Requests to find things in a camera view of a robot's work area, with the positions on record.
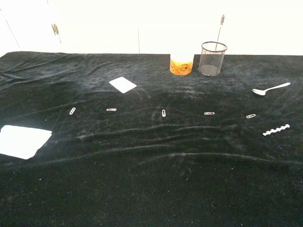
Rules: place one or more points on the small corkscrew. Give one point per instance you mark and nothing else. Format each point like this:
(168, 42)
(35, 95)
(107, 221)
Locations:
(275, 130)

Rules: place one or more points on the black mesh pen holder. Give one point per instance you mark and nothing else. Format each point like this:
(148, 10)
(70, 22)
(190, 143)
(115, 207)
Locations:
(210, 63)

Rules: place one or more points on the clear jar of rubber bands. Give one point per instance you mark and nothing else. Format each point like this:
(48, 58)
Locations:
(181, 67)

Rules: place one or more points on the silver metal spoon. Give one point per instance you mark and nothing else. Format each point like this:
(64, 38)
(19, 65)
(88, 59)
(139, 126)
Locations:
(259, 91)

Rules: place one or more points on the white paper pad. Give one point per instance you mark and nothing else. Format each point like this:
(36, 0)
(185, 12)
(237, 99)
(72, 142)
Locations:
(21, 142)

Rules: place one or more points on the metal screen hinge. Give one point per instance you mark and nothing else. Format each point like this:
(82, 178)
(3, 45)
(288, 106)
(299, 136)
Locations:
(55, 29)
(222, 20)

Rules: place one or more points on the white playing card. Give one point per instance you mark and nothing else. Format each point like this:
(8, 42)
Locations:
(122, 84)

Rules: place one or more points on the black velvet table cloth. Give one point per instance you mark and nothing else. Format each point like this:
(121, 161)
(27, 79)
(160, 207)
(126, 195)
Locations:
(151, 177)

